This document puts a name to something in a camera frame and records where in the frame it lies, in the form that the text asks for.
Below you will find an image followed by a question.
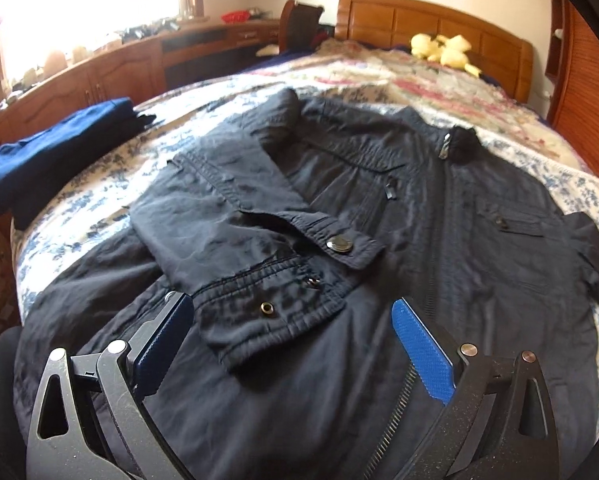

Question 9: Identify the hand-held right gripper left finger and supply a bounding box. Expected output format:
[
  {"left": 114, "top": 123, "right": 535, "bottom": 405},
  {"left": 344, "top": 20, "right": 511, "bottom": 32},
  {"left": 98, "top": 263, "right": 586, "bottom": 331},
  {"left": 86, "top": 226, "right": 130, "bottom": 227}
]
[{"left": 26, "top": 291, "right": 195, "bottom": 480}]

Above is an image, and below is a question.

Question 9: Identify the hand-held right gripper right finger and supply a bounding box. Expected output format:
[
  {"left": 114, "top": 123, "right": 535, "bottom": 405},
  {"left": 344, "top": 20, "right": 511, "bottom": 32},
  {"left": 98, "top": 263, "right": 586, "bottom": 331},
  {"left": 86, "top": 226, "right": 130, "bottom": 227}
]
[{"left": 390, "top": 298, "right": 561, "bottom": 480}]

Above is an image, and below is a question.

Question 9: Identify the dark navy jacket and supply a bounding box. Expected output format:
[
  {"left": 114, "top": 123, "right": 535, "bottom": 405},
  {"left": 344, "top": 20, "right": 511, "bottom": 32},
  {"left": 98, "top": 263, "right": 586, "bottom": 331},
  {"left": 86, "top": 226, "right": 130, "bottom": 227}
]
[{"left": 14, "top": 86, "right": 599, "bottom": 480}]

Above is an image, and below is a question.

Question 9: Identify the blue floral white bedsheet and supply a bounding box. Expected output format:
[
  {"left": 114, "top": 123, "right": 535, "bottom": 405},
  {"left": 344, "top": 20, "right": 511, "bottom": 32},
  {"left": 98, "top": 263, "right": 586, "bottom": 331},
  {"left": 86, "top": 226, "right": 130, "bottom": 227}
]
[{"left": 10, "top": 80, "right": 599, "bottom": 447}]

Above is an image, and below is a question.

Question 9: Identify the folded blue garment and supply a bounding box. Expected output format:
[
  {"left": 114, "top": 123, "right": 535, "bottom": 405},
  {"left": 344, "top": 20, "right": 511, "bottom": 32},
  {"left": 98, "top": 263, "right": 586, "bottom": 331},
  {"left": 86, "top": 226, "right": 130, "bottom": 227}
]
[{"left": 0, "top": 98, "right": 156, "bottom": 229}]

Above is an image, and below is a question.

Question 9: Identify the pink floral blanket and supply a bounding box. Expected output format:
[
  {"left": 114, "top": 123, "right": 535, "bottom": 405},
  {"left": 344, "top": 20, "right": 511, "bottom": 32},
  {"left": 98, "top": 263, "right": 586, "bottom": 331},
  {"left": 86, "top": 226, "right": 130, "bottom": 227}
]
[{"left": 240, "top": 39, "right": 598, "bottom": 176}]

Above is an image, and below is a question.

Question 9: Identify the wooden desk cabinet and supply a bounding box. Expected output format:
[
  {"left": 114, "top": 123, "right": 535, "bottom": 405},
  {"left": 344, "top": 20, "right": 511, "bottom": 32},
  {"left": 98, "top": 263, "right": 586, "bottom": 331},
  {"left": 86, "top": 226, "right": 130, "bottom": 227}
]
[{"left": 0, "top": 19, "right": 283, "bottom": 171}]

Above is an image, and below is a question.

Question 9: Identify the yellow plush toy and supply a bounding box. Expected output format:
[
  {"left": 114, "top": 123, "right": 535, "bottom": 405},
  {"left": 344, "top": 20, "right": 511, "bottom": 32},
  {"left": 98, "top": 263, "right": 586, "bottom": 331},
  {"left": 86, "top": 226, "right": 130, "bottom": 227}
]
[{"left": 410, "top": 33, "right": 483, "bottom": 79}]

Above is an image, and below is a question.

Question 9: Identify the wooden slatted wardrobe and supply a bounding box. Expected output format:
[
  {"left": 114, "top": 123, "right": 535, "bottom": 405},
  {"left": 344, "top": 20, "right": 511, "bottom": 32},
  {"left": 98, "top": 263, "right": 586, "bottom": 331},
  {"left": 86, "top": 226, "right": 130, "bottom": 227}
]
[{"left": 545, "top": 0, "right": 599, "bottom": 197}]

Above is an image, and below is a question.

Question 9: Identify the wooden bed headboard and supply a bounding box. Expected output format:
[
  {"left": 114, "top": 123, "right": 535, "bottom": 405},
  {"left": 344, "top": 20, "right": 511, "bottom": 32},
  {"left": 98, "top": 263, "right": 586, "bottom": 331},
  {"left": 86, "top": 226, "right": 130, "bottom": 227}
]
[{"left": 334, "top": 0, "right": 534, "bottom": 102}]

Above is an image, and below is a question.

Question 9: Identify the dark wooden chair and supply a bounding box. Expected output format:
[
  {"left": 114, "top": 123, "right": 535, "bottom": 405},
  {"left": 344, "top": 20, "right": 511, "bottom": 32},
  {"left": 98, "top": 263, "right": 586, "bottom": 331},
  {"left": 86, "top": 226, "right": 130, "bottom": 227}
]
[{"left": 278, "top": 0, "right": 326, "bottom": 54}]

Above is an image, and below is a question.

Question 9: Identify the window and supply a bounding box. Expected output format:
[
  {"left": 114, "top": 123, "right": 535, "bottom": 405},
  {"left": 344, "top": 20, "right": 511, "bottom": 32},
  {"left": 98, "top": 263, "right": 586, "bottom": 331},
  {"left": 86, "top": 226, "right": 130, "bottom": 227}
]
[{"left": 0, "top": 0, "right": 203, "bottom": 86}]

